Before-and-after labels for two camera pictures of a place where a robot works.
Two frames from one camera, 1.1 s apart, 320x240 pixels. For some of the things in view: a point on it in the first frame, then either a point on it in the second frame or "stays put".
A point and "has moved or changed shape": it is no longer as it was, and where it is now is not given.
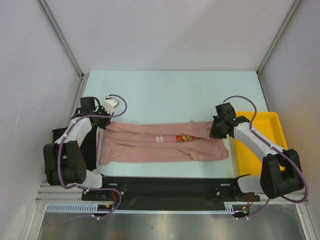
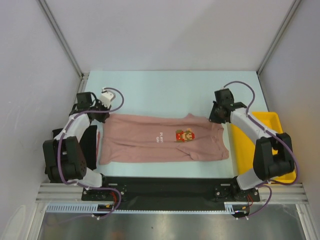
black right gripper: x=213 y=133 → x=213 y=118
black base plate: x=167 y=192 stays put
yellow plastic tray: x=268 y=127 stays put
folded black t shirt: x=88 y=147 stays put
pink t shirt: x=130 y=142 has moved or changed shape
